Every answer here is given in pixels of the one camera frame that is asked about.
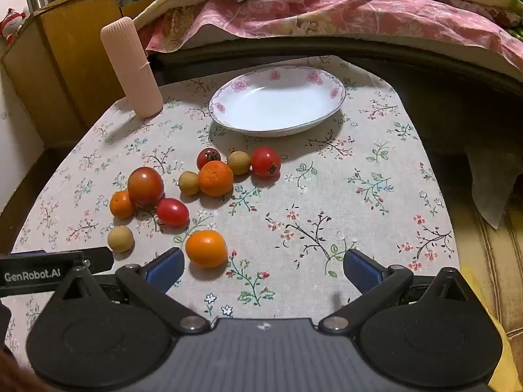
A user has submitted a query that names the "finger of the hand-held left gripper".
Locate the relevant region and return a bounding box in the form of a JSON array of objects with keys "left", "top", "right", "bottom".
[{"left": 83, "top": 247, "right": 115, "bottom": 274}]

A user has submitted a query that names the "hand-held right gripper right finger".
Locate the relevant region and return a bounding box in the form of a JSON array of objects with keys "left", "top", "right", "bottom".
[{"left": 319, "top": 248, "right": 475, "bottom": 333}]

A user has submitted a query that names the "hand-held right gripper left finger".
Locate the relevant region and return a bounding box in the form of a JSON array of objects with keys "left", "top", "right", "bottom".
[{"left": 49, "top": 247, "right": 211, "bottom": 333}]

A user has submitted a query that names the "tan longan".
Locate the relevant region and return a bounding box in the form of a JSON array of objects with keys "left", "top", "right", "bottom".
[
  {"left": 178, "top": 171, "right": 201, "bottom": 196},
  {"left": 107, "top": 225, "right": 135, "bottom": 253},
  {"left": 227, "top": 151, "right": 252, "bottom": 176}
]

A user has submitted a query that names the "smooth orange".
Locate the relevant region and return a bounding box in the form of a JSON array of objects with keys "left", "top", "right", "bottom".
[{"left": 185, "top": 230, "right": 228, "bottom": 269}]

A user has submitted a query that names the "oval red cherry tomato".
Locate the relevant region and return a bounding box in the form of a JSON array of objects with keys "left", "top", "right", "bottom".
[{"left": 156, "top": 198, "right": 190, "bottom": 228}]

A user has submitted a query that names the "small orange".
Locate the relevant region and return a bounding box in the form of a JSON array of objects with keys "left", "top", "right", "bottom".
[{"left": 109, "top": 190, "right": 136, "bottom": 220}]

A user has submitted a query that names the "large dark red tomato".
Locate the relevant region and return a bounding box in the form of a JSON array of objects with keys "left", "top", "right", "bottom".
[{"left": 127, "top": 167, "right": 165, "bottom": 207}]

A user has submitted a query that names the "rough-skinned mandarin orange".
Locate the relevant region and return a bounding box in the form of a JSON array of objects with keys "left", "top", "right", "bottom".
[{"left": 198, "top": 160, "right": 235, "bottom": 198}]

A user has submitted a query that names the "small tomato with dry stem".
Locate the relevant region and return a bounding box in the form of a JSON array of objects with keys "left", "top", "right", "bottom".
[{"left": 196, "top": 148, "right": 222, "bottom": 171}]

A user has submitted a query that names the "round bright red tomato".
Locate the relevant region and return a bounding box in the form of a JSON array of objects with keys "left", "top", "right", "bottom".
[{"left": 250, "top": 147, "right": 282, "bottom": 179}]

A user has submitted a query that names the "white floral-rimmed plate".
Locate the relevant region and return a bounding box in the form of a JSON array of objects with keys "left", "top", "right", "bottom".
[{"left": 208, "top": 65, "right": 347, "bottom": 138}]

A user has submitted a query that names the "floral tablecloth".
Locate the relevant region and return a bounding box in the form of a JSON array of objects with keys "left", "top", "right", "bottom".
[{"left": 8, "top": 55, "right": 461, "bottom": 362}]

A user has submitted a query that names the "striped beige mat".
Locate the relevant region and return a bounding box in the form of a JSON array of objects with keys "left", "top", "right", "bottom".
[{"left": 447, "top": 196, "right": 523, "bottom": 337}]

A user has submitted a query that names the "white cloth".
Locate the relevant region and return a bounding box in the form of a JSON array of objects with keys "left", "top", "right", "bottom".
[{"left": 465, "top": 146, "right": 523, "bottom": 230}]

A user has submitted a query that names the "pink ribbed cylinder bottle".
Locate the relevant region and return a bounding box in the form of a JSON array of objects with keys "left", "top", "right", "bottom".
[{"left": 100, "top": 17, "right": 164, "bottom": 120}]

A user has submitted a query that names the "wooden cabinet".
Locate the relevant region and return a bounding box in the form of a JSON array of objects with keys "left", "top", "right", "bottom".
[{"left": 0, "top": 0, "right": 197, "bottom": 148}]

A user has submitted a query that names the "red and white plush toy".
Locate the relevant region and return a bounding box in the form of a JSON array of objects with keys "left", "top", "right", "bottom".
[{"left": 0, "top": 8, "right": 26, "bottom": 44}]

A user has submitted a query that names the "pink floral bedsheet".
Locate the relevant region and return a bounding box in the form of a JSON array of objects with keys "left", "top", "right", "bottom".
[{"left": 145, "top": 0, "right": 523, "bottom": 75}]

